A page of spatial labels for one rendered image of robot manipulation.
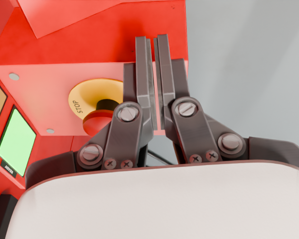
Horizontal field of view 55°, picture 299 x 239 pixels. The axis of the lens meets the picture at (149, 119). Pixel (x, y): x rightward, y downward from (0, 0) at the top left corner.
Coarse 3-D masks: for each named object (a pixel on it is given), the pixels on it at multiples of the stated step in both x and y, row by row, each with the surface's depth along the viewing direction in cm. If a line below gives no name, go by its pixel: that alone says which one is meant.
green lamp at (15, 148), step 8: (16, 112) 26; (16, 120) 26; (24, 120) 27; (8, 128) 25; (16, 128) 26; (24, 128) 27; (8, 136) 24; (16, 136) 26; (24, 136) 27; (32, 136) 29; (8, 144) 24; (16, 144) 26; (24, 144) 27; (32, 144) 29; (0, 152) 23; (8, 152) 24; (16, 152) 26; (24, 152) 27; (8, 160) 24; (16, 160) 26; (24, 160) 27; (16, 168) 26; (24, 168) 27
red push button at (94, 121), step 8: (104, 104) 25; (112, 104) 25; (96, 112) 23; (104, 112) 23; (112, 112) 23; (88, 120) 24; (96, 120) 23; (104, 120) 23; (88, 128) 24; (96, 128) 24
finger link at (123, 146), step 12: (120, 108) 12; (132, 108) 12; (120, 120) 12; (132, 120) 12; (120, 132) 11; (132, 132) 11; (108, 144) 11; (120, 144) 11; (132, 144) 11; (108, 156) 11; (120, 156) 10; (132, 156) 10; (144, 156) 13; (108, 168) 10; (120, 168) 10
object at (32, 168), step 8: (72, 152) 12; (40, 160) 12; (48, 160) 12; (56, 160) 11; (64, 160) 11; (72, 160) 11; (32, 168) 11; (40, 168) 11; (48, 168) 11; (56, 168) 11; (64, 168) 11; (72, 168) 11; (80, 168) 11; (32, 176) 11; (40, 176) 11; (48, 176) 11; (32, 184) 11
